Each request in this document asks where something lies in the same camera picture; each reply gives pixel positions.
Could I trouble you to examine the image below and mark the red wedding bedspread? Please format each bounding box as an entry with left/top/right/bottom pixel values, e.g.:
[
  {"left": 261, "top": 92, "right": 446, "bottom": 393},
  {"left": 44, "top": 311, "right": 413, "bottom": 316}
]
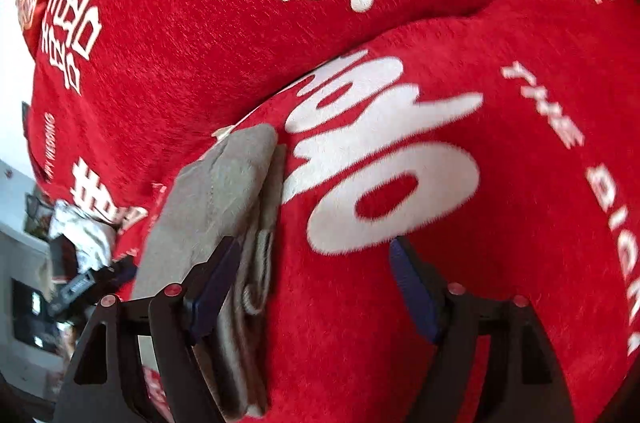
[{"left": 24, "top": 0, "right": 639, "bottom": 422}]

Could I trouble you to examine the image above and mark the light blue floral quilt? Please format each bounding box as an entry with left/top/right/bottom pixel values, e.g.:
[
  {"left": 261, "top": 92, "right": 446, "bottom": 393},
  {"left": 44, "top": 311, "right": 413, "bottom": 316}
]
[{"left": 49, "top": 200, "right": 116, "bottom": 273}]

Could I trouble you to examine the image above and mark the grey knit garment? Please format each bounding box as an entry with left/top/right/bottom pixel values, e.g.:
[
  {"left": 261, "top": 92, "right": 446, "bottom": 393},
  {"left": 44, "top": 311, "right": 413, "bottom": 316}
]
[{"left": 132, "top": 124, "right": 286, "bottom": 422}]

